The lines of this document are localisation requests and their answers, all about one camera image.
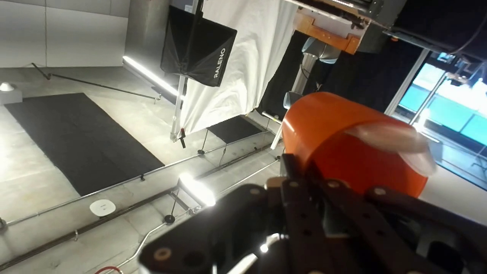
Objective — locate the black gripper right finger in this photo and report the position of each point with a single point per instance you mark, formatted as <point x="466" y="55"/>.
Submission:
<point x="416" y="238"/>

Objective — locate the black softbox light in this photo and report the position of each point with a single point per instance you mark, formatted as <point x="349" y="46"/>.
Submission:
<point x="200" y="47"/>

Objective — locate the orange plastic cup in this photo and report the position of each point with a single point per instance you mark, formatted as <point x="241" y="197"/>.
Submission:
<point x="325" y="127"/>

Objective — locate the softbox light stand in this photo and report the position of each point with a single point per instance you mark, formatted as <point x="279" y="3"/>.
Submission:
<point x="178" y="116"/>

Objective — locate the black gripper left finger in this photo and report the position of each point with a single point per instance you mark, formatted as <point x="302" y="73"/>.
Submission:
<point x="229" y="233"/>

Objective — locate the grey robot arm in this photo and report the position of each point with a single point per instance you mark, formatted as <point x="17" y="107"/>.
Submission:
<point x="320" y="50"/>

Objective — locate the white curtain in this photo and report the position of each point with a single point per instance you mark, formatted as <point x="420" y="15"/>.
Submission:
<point x="238" y="61"/>

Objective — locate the window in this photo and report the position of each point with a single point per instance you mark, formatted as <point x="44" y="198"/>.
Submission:
<point x="446" y="111"/>

